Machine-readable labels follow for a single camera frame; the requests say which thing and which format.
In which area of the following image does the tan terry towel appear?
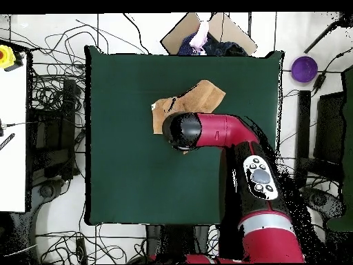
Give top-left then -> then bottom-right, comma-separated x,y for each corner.
150,79 -> 226,155

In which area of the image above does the black flat panel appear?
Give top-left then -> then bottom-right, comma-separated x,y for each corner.
314,92 -> 345,166

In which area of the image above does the dark green table cloth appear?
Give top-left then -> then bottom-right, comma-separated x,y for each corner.
83,45 -> 285,231

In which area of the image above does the dark blue clothes pile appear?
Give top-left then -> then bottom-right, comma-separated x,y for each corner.
177,32 -> 249,57

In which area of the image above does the pink cloth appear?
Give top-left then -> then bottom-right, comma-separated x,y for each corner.
189,20 -> 210,53

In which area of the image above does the cardboard box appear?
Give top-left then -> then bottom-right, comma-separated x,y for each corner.
160,12 -> 259,56

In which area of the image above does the black equipment stand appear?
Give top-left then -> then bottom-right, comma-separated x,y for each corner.
26,78 -> 83,180

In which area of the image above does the black upright bar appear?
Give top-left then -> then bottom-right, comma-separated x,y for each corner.
294,90 -> 312,188

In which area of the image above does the black power strip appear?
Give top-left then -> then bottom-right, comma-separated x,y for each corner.
75,237 -> 88,264

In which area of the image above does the purple bowl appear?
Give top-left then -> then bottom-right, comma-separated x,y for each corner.
291,55 -> 319,83

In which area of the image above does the black power adapter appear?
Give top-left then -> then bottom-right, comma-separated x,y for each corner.
312,72 -> 327,92

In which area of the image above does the white side table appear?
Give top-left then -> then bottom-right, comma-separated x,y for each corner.
0,53 -> 28,213

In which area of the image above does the green cloth on side table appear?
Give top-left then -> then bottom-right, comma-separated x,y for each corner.
326,68 -> 353,233

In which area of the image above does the black rod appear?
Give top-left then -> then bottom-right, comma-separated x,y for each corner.
303,12 -> 353,54

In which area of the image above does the yellow emergency stop button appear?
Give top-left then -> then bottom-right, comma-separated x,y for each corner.
0,44 -> 17,69

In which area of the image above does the tangle of black cables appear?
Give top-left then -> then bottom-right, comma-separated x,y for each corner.
27,19 -> 111,117

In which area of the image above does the black ribbed strap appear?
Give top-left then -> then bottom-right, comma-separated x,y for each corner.
0,132 -> 15,151

